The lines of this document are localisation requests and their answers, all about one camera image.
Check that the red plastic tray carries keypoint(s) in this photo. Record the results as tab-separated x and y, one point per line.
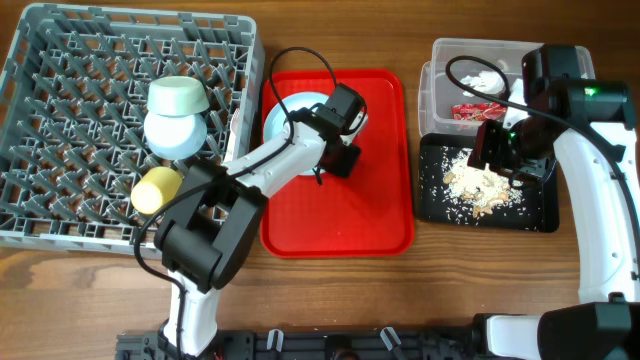
369	213

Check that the grey plastic dishwasher rack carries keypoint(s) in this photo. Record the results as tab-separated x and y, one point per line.
74	89

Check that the green bowl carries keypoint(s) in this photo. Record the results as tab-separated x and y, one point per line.
176	96

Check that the rice and peanut scraps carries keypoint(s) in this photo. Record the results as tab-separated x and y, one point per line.
475	192

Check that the light blue small bowl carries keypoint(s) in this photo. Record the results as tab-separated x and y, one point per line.
175	138

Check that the white plastic fork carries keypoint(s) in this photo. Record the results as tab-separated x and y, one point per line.
234	130

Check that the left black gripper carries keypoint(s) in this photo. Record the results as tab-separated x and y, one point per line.
346	167

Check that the red snack wrapper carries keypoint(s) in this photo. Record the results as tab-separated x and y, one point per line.
478	112

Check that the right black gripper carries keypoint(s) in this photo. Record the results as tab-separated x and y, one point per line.
485	150

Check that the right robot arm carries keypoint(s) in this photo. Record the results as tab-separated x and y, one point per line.
587	127

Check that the light blue plate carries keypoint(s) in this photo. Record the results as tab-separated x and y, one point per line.
276	122

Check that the black plastic tray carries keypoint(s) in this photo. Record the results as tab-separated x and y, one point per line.
538	210

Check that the clear plastic bin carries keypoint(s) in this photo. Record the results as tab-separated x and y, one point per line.
437	94

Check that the crumpled white tissue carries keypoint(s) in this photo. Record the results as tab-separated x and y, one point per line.
488	82

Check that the yellow plastic cup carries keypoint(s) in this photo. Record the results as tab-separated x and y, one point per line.
157	187

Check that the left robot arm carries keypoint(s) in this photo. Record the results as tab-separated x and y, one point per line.
208	229

